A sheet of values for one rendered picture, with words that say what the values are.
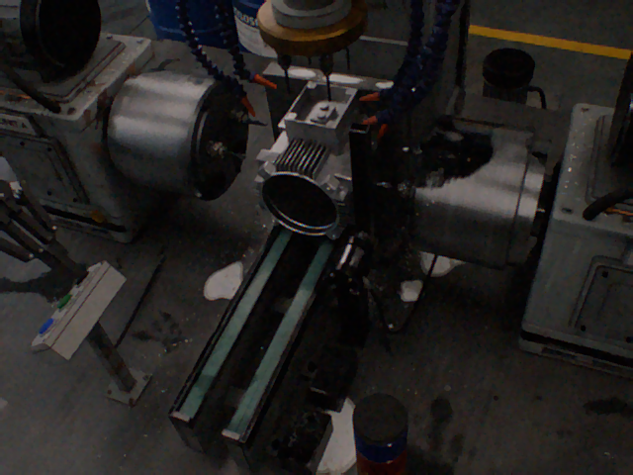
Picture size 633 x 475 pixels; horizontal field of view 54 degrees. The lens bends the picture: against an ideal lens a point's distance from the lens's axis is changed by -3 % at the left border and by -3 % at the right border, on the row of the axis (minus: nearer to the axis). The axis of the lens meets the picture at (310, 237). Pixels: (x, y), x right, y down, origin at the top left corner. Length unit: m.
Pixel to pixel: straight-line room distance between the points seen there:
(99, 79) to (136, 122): 0.15
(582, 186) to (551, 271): 0.15
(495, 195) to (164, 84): 0.66
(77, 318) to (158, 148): 0.37
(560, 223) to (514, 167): 0.12
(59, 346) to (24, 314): 0.46
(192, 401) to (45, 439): 0.33
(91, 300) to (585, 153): 0.82
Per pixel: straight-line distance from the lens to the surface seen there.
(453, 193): 1.04
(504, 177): 1.04
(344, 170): 1.15
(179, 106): 1.23
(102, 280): 1.08
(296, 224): 1.25
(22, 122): 1.39
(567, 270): 1.07
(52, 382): 1.36
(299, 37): 1.01
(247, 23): 2.81
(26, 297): 1.52
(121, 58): 1.41
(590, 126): 1.14
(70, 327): 1.05
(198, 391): 1.10
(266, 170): 1.15
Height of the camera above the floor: 1.85
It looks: 48 degrees down
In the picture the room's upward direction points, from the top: 8 degrees counter-clockwise
